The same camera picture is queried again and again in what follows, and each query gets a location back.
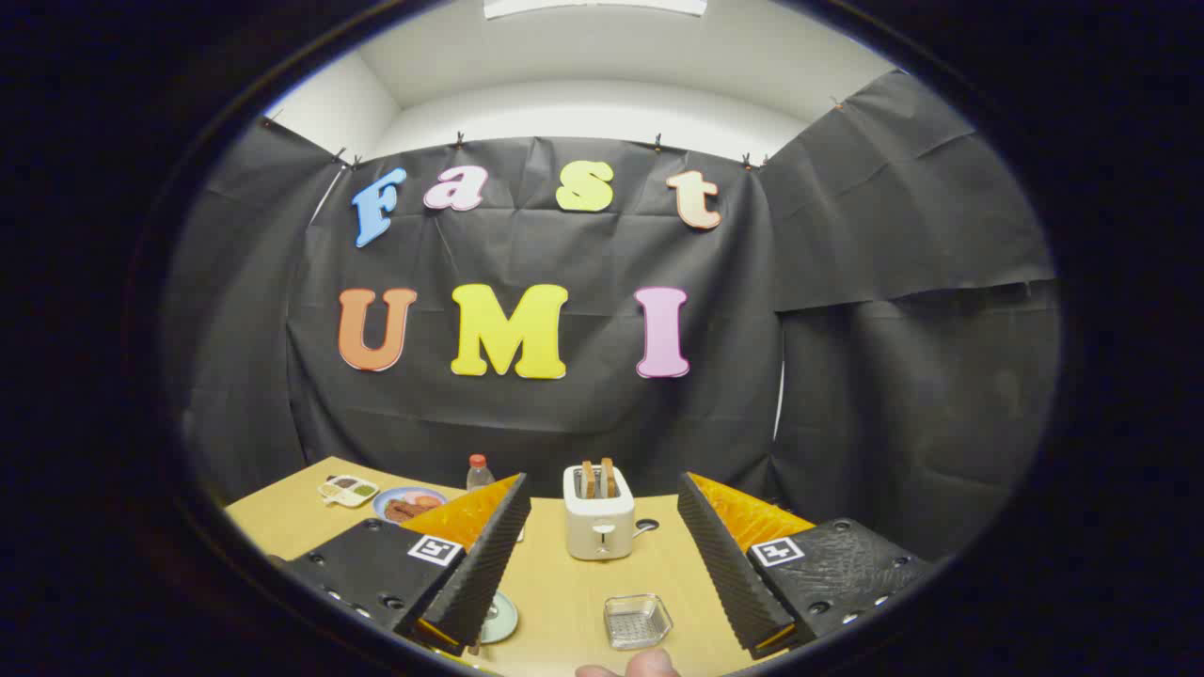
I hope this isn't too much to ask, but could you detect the ceiling light panel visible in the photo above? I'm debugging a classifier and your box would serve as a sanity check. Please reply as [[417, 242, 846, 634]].
[[483, 0, 708, 20]]

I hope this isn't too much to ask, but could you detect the clear perforated basket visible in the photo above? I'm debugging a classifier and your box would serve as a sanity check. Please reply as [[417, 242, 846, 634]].
[[603, 593, 674, 651]]

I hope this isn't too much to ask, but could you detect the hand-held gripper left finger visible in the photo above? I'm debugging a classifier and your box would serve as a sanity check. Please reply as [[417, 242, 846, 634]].
[[268, 473, 532, 657]]

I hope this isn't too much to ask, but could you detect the pale green plate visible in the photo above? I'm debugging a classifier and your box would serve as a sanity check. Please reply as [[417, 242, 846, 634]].
[[478, 590, 520, 645]]

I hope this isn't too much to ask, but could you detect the white toaster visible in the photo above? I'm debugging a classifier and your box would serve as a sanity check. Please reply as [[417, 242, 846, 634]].
[[562, 464, 637, 562]]

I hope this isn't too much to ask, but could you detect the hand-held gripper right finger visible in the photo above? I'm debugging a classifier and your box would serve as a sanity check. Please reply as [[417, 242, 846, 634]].
[[677, 472, 937, 659]]

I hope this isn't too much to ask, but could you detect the black backdrop cloth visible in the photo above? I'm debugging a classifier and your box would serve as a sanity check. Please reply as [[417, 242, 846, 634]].
[[165, 71, 1062, 565]]

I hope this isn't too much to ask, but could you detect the blue plate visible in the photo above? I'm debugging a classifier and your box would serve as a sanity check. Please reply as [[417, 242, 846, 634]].
[[373, 487, 449, 525]]

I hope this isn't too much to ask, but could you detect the white sauce dish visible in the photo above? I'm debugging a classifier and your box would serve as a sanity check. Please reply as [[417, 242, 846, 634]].
[[317, 475, 380, 509]]

